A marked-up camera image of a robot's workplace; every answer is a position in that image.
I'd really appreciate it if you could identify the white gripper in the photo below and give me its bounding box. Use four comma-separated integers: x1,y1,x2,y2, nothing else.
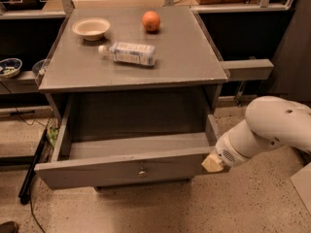
201,133,248,173

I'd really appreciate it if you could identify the grey top drawer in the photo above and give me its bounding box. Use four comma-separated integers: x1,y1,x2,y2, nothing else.
35,90,217,189

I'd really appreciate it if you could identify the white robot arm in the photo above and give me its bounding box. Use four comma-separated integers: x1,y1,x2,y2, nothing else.
202,96,311,173

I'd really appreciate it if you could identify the grey drawer cabinet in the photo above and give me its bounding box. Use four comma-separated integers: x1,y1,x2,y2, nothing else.
37,5,229,192

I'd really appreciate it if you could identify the light floor panel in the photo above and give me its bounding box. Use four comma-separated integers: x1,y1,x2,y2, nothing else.
291,163,311,215

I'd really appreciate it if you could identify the grey side shelf beam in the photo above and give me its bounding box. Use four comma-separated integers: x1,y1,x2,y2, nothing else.
221,59,274,82

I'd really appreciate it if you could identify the clear plastic water bottle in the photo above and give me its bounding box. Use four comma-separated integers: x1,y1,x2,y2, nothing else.
98,42,156,67

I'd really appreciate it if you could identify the orange fruit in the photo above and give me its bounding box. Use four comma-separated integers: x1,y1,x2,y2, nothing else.
142,11,160,32

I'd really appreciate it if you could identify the beige paper bowl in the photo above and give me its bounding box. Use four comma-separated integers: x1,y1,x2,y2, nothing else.
72,17,110,41

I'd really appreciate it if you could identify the black floor bar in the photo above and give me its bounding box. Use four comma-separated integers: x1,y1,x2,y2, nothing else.
18,130,47,205

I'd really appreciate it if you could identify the dark shoe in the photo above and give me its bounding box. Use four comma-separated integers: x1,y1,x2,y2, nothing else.
0,221,18,233

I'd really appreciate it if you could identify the blue patterned bowl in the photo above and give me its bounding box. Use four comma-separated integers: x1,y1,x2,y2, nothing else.
0,58,22,79

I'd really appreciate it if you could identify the black floor cable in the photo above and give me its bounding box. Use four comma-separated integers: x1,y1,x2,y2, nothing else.
0,81,54,233

